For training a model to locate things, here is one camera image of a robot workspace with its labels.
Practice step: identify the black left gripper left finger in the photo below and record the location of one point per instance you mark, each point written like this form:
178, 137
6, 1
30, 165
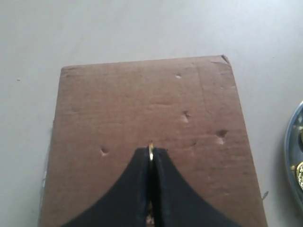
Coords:
125, 203

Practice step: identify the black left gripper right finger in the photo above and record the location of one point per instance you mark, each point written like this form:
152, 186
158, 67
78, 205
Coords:
175, 203

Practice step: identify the brown cardboard box with slot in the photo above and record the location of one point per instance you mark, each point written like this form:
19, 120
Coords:
188, 106

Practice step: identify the round steel plate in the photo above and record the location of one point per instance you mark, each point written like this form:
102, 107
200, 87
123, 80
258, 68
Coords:
293, 148

